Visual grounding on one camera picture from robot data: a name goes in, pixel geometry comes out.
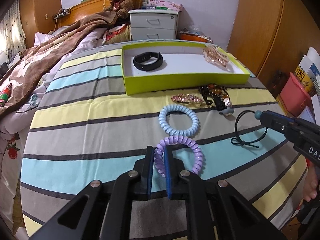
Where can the pink plastic bin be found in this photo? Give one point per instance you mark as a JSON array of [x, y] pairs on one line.
[[294, 96]]

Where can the brown blanket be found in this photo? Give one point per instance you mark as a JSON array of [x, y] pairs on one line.
[[25, 75]]

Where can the brown teddy bear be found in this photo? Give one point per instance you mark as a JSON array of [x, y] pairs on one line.
[[121, 7]]

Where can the pink floral box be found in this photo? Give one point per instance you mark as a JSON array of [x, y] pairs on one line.
[[161, 5]]

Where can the yellow pillow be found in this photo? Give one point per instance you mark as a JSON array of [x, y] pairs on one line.
[[121, 33]]

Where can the patterned curtain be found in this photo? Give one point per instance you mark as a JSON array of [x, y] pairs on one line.
[[12, 34]]

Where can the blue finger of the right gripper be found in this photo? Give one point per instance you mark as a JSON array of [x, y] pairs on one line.
[[270, 118]]

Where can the grey drawer nightstand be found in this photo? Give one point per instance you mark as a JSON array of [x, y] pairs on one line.
[[153, 24]]

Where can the wooden corner cabinet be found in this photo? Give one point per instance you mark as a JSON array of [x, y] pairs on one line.
[[37, 16]]

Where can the yellow printed box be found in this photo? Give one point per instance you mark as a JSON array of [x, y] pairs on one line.
[[304, 79]]

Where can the pink rhinestone hair clip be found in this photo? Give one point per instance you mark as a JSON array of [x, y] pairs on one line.
[[186, 98]]

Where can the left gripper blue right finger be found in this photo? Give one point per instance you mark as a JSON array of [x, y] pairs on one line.
[[173, 167]]

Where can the orange basket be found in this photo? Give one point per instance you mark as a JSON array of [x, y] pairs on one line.
[[192, 35]]

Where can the wooden headboard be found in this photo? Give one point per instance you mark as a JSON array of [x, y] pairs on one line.
[[86, 8]]

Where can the beige hair claw clip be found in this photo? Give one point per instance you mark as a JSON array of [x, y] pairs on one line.
[[214, 56]]

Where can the wooden wardrobe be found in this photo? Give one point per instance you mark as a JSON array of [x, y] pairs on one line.
[[270, 37]]

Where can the striped tablecloth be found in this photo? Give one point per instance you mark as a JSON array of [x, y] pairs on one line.
[[87, 128]]

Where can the person's right hand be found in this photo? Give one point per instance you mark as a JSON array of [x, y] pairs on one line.
[[310, 184]]

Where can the lime green shallow box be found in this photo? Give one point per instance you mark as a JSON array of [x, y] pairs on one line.
[[184, 66]]

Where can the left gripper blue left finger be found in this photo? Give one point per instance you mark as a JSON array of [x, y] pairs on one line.
[[144, 167]]

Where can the black fitness band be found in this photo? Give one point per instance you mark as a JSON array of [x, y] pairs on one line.
[[148, 61]]

